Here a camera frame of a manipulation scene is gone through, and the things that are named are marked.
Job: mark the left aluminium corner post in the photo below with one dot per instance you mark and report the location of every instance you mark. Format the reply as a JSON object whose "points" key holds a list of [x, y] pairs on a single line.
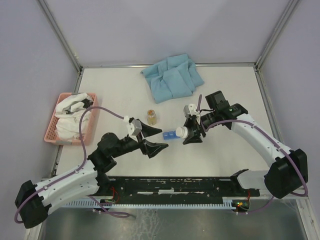
{"points": [[59, 34]]}

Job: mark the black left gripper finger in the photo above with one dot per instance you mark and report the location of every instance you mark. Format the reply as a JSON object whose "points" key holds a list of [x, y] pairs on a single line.
{"points": [[152, 149], [148, 131]]}

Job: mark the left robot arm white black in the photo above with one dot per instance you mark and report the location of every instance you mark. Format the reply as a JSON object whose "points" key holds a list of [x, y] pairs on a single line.
{"points": [[36, 201]]}

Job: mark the wrist camera white grey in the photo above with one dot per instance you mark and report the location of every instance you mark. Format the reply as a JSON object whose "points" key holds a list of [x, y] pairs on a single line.
{"points": [[134, 126], [191, 110]]}

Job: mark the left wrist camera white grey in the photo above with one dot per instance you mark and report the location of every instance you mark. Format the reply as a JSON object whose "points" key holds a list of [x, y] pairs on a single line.
{"points": [[134, 126]]}

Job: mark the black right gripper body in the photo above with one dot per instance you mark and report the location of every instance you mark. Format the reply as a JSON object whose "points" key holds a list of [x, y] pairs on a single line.
{"points": [[197, 129]]}

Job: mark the blue weekly pill organizer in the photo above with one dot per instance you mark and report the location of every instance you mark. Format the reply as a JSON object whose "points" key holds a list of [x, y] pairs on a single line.
{"points": [[169, 135]]}

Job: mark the aluminium corner post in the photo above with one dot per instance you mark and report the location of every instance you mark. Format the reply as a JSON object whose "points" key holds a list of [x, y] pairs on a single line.
{"points": [[277, 32], [59, 34]]}

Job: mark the light blue folded cloth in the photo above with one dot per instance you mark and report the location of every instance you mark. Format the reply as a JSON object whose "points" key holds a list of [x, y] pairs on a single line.
{"points": [[172, 78]]}

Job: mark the right aluminium corner post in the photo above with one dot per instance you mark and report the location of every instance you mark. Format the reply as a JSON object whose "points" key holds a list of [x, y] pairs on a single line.
{"points": [[277, 32]]}

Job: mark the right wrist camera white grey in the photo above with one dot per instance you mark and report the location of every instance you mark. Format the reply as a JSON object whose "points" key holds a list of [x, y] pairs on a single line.
{"points": [[191, 110]]}

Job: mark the light blue cable duct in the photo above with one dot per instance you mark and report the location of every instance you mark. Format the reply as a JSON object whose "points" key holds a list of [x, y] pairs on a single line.
{"points": [[86, 203]]}

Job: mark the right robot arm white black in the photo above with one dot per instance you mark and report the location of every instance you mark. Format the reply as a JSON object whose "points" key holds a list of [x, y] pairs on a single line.
{"points": [[288, 168]]}

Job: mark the white crumpled cloth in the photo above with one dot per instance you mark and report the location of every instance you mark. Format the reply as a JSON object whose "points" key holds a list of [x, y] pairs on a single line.
{"points": [[69, 112]]}

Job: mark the white cap dark pill bottle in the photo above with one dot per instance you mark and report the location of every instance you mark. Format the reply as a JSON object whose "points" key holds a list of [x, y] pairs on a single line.
{"points": [[182, 132]]}

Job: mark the clear bottle yellow pills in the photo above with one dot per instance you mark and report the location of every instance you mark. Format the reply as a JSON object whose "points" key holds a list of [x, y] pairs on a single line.
{"points": [[151, 117]]}

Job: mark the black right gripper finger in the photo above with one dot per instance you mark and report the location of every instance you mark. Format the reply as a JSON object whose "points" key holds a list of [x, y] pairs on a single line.
{"points": [[191, 136], [187, 127]]}

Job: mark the pink plastic basket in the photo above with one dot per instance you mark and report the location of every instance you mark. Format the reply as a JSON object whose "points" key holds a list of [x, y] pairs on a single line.
{"points": [[86, 125]]}

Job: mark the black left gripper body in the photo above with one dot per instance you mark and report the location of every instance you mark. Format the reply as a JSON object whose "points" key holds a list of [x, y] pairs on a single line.
{"points": [[128, 145]]}

